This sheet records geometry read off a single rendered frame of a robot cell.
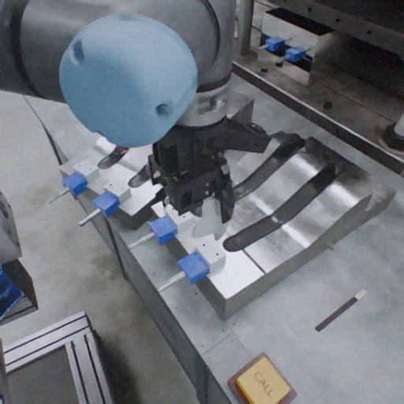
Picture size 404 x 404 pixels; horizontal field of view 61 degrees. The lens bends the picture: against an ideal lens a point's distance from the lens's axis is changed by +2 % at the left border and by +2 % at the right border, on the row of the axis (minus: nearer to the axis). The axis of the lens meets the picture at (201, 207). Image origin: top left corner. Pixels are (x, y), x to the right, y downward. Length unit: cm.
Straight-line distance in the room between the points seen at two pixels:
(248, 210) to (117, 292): 105
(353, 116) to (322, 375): 85
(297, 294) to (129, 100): 58
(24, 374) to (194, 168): 110
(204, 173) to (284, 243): 32
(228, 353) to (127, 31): 55
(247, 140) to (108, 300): 130
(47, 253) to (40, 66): 165
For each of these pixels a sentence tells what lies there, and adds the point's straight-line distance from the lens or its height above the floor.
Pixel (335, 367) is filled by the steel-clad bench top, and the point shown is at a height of 80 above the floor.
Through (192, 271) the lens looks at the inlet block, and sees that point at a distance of 60.
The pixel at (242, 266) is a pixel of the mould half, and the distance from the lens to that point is 63.
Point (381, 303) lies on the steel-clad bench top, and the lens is 77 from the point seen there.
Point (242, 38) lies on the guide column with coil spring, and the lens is 154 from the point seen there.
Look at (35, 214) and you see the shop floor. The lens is 208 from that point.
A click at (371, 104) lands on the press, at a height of 79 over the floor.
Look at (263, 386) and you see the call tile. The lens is 61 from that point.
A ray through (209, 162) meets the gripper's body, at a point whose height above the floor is 115.
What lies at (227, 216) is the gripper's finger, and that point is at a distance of 47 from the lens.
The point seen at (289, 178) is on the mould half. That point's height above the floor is 92.
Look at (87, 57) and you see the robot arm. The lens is 21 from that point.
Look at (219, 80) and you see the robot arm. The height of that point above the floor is 126.
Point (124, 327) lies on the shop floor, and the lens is 157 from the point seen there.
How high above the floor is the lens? 142
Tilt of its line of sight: 48 degrees down
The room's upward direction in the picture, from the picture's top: straight up
